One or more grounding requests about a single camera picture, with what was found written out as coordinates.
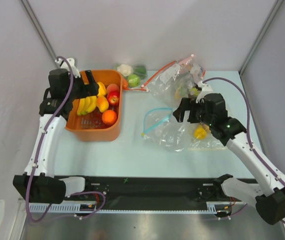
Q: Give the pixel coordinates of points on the fake peach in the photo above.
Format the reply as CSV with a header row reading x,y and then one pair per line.
x,y
112,87

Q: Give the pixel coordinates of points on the orange plastic basket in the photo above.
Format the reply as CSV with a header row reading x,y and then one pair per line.
x,y
105,133

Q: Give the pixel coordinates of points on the fake yellow pepper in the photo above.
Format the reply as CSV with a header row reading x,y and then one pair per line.
x,y
200,133

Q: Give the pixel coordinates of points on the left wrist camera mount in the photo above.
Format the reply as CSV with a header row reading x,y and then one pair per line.
x,y
70,65

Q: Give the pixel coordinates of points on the fake green pear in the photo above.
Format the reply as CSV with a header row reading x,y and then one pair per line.
x,y
194,92

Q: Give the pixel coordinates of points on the red zip bag of food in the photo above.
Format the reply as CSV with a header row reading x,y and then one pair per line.
x,y
173,82

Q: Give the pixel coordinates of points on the fake green apple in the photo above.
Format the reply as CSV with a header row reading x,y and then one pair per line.
x,y
133,80

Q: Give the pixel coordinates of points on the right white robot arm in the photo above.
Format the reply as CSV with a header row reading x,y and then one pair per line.
x,y
268,197

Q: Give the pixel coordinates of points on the bag with cauliflower and apple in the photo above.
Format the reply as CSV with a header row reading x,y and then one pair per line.
x,y
141,71

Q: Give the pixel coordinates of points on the yellow fake banana bunch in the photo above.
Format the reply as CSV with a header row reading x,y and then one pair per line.
x,y
86,105

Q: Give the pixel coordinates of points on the fake orange mango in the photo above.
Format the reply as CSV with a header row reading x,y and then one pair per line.
x,y
102,104

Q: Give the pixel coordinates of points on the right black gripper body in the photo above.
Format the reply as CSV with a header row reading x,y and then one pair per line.
x,y
189,111

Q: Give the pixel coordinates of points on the fake white cauliflower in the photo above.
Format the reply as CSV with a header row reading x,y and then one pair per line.
x,y
125,69

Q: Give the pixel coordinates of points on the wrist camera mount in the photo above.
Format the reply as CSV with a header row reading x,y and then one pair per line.
x,y
70,65
205,90

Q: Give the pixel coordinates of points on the clear bag with pear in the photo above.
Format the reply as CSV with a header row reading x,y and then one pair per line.
x,y
209,143

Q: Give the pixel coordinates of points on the fake red apple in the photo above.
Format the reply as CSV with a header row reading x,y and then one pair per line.
x,y
113,98

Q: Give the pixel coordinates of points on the fake yellow lemon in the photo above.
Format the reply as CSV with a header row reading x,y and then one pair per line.
x,y
102,91

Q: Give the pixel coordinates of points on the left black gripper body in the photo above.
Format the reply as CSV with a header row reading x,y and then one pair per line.
x,y
77,92

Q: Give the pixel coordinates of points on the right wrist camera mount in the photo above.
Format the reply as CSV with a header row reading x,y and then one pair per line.
x,y
205,90

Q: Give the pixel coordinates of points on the blue zip clear bag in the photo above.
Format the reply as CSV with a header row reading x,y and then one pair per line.
x,y
161,128

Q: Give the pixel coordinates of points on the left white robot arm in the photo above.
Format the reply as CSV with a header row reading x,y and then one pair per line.
x,y
38,183

